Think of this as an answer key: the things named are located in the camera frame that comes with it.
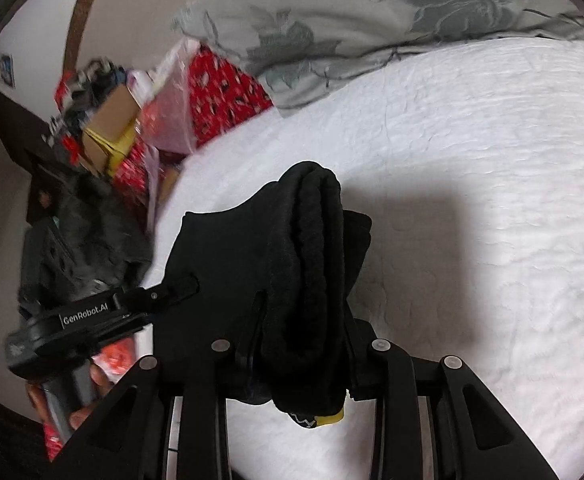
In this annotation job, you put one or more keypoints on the black pants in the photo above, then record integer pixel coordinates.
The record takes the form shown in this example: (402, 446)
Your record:
(297, 260)

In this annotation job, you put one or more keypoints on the brown cardboard box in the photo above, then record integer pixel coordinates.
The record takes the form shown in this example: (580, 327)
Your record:
(112, 110)

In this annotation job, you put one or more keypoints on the red printed wrapping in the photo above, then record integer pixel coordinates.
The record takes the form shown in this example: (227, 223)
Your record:
(134, 170)

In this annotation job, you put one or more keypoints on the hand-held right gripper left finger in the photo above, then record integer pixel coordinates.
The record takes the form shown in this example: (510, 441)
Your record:
(249, 360)

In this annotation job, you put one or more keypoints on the dark wooden cabinet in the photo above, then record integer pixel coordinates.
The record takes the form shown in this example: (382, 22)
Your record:
(17, 130)

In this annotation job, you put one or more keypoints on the person's left hand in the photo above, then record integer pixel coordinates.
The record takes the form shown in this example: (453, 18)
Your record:
(103, 382)

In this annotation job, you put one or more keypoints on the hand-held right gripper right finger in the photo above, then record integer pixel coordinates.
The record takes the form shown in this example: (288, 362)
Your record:
(361, 360)

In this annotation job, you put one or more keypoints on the blue wall sticker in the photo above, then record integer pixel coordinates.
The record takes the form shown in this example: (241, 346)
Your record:
(6, 69)

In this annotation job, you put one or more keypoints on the yellow packet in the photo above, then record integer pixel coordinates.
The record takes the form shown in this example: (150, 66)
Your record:
(114, 147)

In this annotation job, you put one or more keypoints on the dark clothing pile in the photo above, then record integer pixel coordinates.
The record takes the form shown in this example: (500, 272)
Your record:
(92, 230)

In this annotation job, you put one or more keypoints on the clear plastic bag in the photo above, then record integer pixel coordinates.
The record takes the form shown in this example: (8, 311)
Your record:
(169, 105)

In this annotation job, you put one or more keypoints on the grey floral pillow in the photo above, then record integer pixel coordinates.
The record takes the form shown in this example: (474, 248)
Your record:
(347, 20)

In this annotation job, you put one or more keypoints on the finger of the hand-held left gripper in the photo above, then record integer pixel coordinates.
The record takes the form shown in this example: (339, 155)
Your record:
(172, 292)

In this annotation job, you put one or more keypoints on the white quilted bedspread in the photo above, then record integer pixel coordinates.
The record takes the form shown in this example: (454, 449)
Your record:
(471, 160)

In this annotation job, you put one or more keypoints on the red printed blanket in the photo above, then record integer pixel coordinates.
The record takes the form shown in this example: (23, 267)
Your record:
(222, 95)

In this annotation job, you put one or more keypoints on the pile of mixed clutter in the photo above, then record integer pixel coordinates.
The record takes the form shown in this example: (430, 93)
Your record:
(87, 85)

